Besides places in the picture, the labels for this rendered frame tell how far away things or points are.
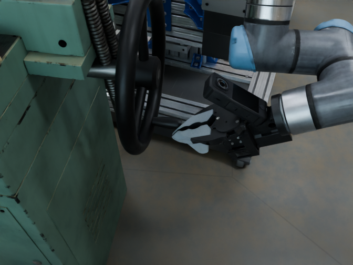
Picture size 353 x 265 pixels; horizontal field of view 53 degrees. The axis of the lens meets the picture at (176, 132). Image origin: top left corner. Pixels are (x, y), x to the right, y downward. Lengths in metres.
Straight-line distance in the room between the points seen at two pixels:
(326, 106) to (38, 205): 0.53
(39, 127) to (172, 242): 0.78
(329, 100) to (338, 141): 1.14
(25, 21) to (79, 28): 0.08
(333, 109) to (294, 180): 0.96
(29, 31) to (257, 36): 0.35
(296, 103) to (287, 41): 0.11
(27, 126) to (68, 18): 0.20
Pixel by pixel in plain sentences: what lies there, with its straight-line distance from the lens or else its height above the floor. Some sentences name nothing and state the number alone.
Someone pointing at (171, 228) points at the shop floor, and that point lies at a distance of 1.34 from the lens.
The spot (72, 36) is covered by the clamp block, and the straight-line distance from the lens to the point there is 0.56.
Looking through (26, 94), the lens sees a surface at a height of 0.82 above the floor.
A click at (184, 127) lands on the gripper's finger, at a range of 0.66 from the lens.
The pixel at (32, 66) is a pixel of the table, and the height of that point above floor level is 0.86.
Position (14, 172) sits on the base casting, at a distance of 0.62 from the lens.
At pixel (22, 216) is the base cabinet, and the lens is 0.70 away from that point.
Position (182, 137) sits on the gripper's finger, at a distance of 0.65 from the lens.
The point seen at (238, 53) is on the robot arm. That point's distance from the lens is 0.61.
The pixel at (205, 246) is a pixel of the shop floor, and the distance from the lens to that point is 1.31.
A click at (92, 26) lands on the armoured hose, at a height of 0.91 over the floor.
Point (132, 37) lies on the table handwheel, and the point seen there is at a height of 0.93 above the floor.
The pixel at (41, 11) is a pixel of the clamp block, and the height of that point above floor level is 0.95.
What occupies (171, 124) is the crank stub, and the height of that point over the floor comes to 0.70.
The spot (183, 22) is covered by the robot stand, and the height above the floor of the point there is 0.55.
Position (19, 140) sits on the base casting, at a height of 0.78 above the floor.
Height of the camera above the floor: 1.22
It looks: 50 degrees down
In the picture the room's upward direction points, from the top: straight up
